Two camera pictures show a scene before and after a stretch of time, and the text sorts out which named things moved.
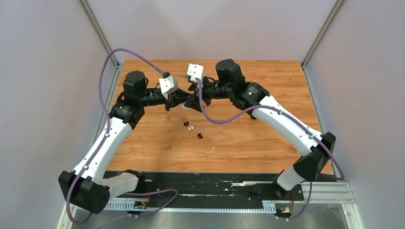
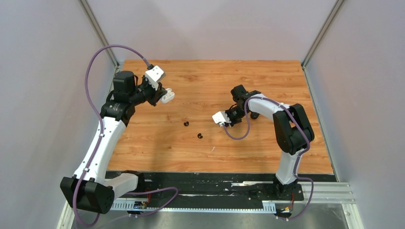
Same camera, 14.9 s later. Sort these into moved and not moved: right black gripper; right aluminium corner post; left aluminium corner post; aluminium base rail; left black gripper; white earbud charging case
Moved: right black gripper; white earbud charging case; left black gripper
Not moved: aluminium base rail; right aluminium corner post; left aluminium corner post
